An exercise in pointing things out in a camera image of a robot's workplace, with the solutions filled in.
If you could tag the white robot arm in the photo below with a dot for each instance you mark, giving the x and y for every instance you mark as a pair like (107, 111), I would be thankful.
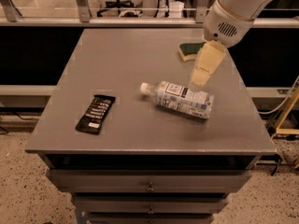
(248, 9)

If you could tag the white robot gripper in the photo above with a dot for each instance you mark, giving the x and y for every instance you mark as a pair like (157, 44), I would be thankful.
(226, 27)

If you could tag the grey drawer cabinet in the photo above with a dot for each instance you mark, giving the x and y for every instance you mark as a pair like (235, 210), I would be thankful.
(136, 134)

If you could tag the black snack bar packet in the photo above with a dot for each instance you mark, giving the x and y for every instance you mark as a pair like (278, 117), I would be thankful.
(93, 118)

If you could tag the clear plastic water bottle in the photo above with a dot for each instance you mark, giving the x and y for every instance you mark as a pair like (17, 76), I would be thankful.
(179, 98)

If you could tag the metal window railing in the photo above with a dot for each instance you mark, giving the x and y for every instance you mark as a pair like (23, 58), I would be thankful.
(82, 13)

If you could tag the bottom grey drawer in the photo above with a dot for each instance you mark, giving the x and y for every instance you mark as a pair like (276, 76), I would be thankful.
(149, 219)

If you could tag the grey drawer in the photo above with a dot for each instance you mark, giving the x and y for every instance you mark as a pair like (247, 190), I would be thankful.
(144, 204)
(84, 181)
(149, 219)

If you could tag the green and yellow sponge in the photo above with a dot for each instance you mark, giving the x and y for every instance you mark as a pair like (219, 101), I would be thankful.
(188, 51)

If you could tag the top grey drawer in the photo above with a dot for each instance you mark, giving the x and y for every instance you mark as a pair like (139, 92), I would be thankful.
(84, 181)

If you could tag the middle grey drawer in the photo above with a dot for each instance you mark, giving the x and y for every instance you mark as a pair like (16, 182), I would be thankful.
(144, 204)

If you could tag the yellow wooden frame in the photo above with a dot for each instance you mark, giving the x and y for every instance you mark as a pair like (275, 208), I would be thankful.
(277, 128)

